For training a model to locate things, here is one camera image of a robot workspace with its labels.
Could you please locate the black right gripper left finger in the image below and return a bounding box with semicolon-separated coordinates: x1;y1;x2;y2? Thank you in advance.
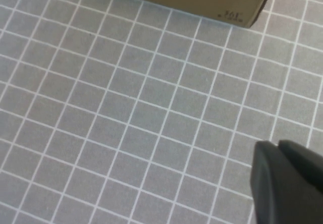
249;140;323;224

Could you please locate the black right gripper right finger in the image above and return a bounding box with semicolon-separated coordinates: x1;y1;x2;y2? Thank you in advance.
278;139;323;189

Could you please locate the grey grid tablecloth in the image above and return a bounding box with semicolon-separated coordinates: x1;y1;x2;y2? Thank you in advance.
0;0;323;224

